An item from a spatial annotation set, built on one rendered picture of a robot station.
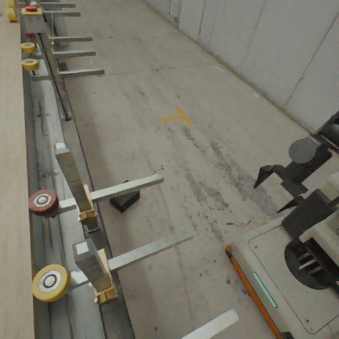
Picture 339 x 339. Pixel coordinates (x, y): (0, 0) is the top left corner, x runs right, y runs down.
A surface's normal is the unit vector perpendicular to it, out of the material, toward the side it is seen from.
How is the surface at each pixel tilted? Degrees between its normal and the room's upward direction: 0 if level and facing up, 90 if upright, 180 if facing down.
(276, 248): 0
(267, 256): 0
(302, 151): 63
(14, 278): 0
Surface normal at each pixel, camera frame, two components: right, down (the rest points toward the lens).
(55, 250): 0.10, -0.65
